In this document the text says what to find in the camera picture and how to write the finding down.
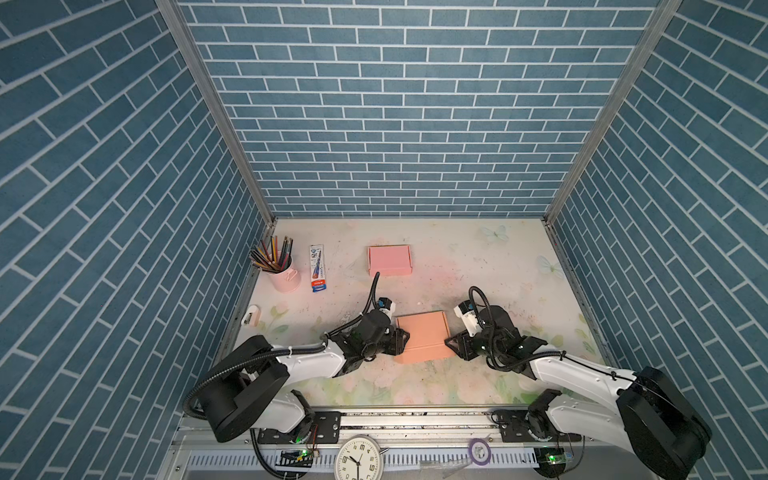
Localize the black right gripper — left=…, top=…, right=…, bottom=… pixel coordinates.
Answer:
left=441, top=328, right=504, bottom=360

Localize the tan cardboard box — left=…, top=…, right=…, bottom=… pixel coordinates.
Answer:
left=395, top=311, right=455, bottom=365

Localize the pink cardboard box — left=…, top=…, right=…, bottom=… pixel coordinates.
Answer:
left=368, top=245, right=413, bottom=277

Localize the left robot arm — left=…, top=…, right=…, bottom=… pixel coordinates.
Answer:
left=182, top=308, right=410, bottom=443

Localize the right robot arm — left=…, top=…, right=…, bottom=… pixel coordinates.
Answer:
left=445, top=300, right=712, bottom=479

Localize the white blue pencil box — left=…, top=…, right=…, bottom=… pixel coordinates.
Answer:
left=310, top=244, right=327, bottom=293

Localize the purple tape roll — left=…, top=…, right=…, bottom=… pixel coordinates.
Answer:
left=468, top=438, right=492, bottom=466

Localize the pink metal pencil bucket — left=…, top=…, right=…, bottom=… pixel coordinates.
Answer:
left=267, top=257, right=301, bottom=293

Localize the white round object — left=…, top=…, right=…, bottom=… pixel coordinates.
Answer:
left=241, top=304, right=261, bottom=328

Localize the bundle of coloured pencils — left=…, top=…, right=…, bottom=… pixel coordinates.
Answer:
left=249, top=236, right=294, bottom=274

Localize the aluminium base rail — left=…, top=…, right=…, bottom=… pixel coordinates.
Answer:
left=158, top=406, right=655, bottom=479

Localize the white wall clock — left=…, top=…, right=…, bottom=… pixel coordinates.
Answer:
left=334, top=435, right=384, bottom=480

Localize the black corrugated cable conduit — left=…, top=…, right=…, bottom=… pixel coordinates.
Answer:
left=182, top=271, right=382, bottom=421

